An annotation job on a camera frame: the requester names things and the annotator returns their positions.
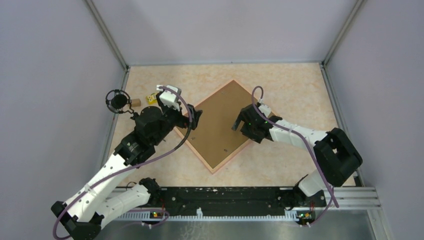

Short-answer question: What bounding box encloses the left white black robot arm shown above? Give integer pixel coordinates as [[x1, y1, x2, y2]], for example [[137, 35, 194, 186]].
[[51, 92, 203, 240]]

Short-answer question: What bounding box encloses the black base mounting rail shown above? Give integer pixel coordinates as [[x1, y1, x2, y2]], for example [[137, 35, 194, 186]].
[[145, 186, 327, 217]]

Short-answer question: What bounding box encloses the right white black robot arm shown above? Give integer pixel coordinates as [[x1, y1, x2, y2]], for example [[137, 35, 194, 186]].
[[232, 103, 363, 206]]

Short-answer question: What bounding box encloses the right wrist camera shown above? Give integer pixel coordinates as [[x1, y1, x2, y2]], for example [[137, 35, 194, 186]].
[[257, 100, 272, 118]]

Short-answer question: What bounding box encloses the white cable duct strip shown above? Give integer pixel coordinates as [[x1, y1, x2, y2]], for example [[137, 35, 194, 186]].
[[115, 208, 299, 222]]

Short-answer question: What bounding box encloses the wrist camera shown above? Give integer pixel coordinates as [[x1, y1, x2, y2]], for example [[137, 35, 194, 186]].
[[257, 100, 272, 118], [156, 85, 182, 112]]

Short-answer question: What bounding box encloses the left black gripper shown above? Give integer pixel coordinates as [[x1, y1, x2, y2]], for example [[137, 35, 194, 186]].
[[151, 93, 202, 146]]

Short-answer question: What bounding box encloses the pink wooden picture frame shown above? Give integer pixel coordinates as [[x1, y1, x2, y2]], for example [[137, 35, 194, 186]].
[[173, 79, 276, 175]]

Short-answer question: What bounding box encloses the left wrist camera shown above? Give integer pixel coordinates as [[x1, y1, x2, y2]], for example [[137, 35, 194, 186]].
[[156, 85, 182, 112]]

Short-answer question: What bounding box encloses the black microphone on tripod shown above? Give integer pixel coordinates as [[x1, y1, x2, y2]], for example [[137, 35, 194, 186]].
[[105, 89, 140, 121]]

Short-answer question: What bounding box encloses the yellow toy cube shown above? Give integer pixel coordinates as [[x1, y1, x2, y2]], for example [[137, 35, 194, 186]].
[[145, 92, 158, 105]]

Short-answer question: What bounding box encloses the small wooden block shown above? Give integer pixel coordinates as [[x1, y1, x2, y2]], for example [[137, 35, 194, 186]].
[[131, 98, 142, 108]]

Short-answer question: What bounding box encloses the brown cardboard backing board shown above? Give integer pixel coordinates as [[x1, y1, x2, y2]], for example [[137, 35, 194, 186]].
[[178, 81, 266, 170]]

